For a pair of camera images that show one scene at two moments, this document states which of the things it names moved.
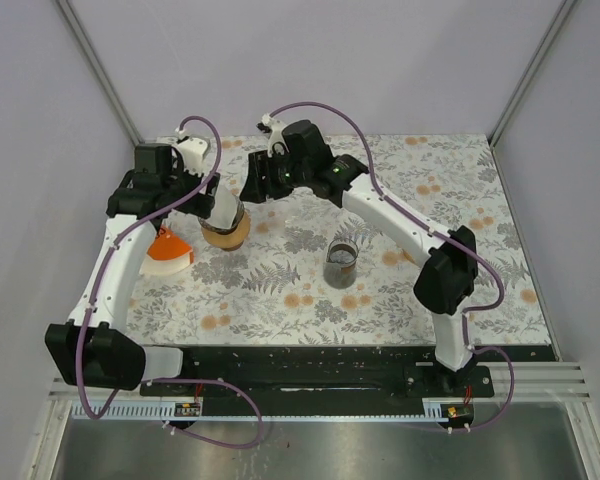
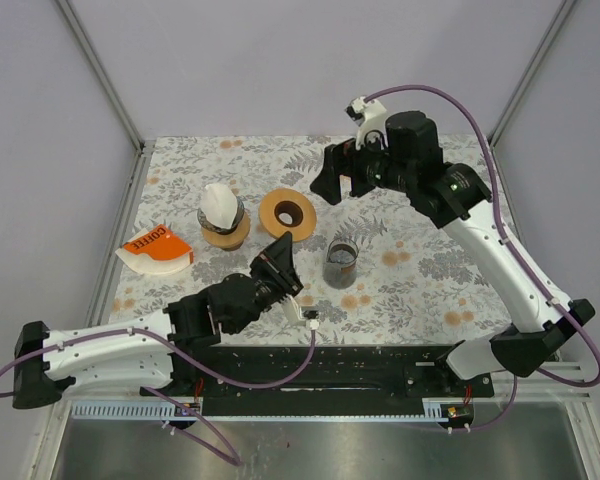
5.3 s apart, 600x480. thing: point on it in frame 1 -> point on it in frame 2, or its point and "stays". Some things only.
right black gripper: x=260 y=166 -> x=340 y=159
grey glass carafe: x=339 y=270 stays
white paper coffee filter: x=225 y=208 stays
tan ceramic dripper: x=232 y=240 stays
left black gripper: x=201 y=204 -> x=277 y=263
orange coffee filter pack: x=169 y=253 stays
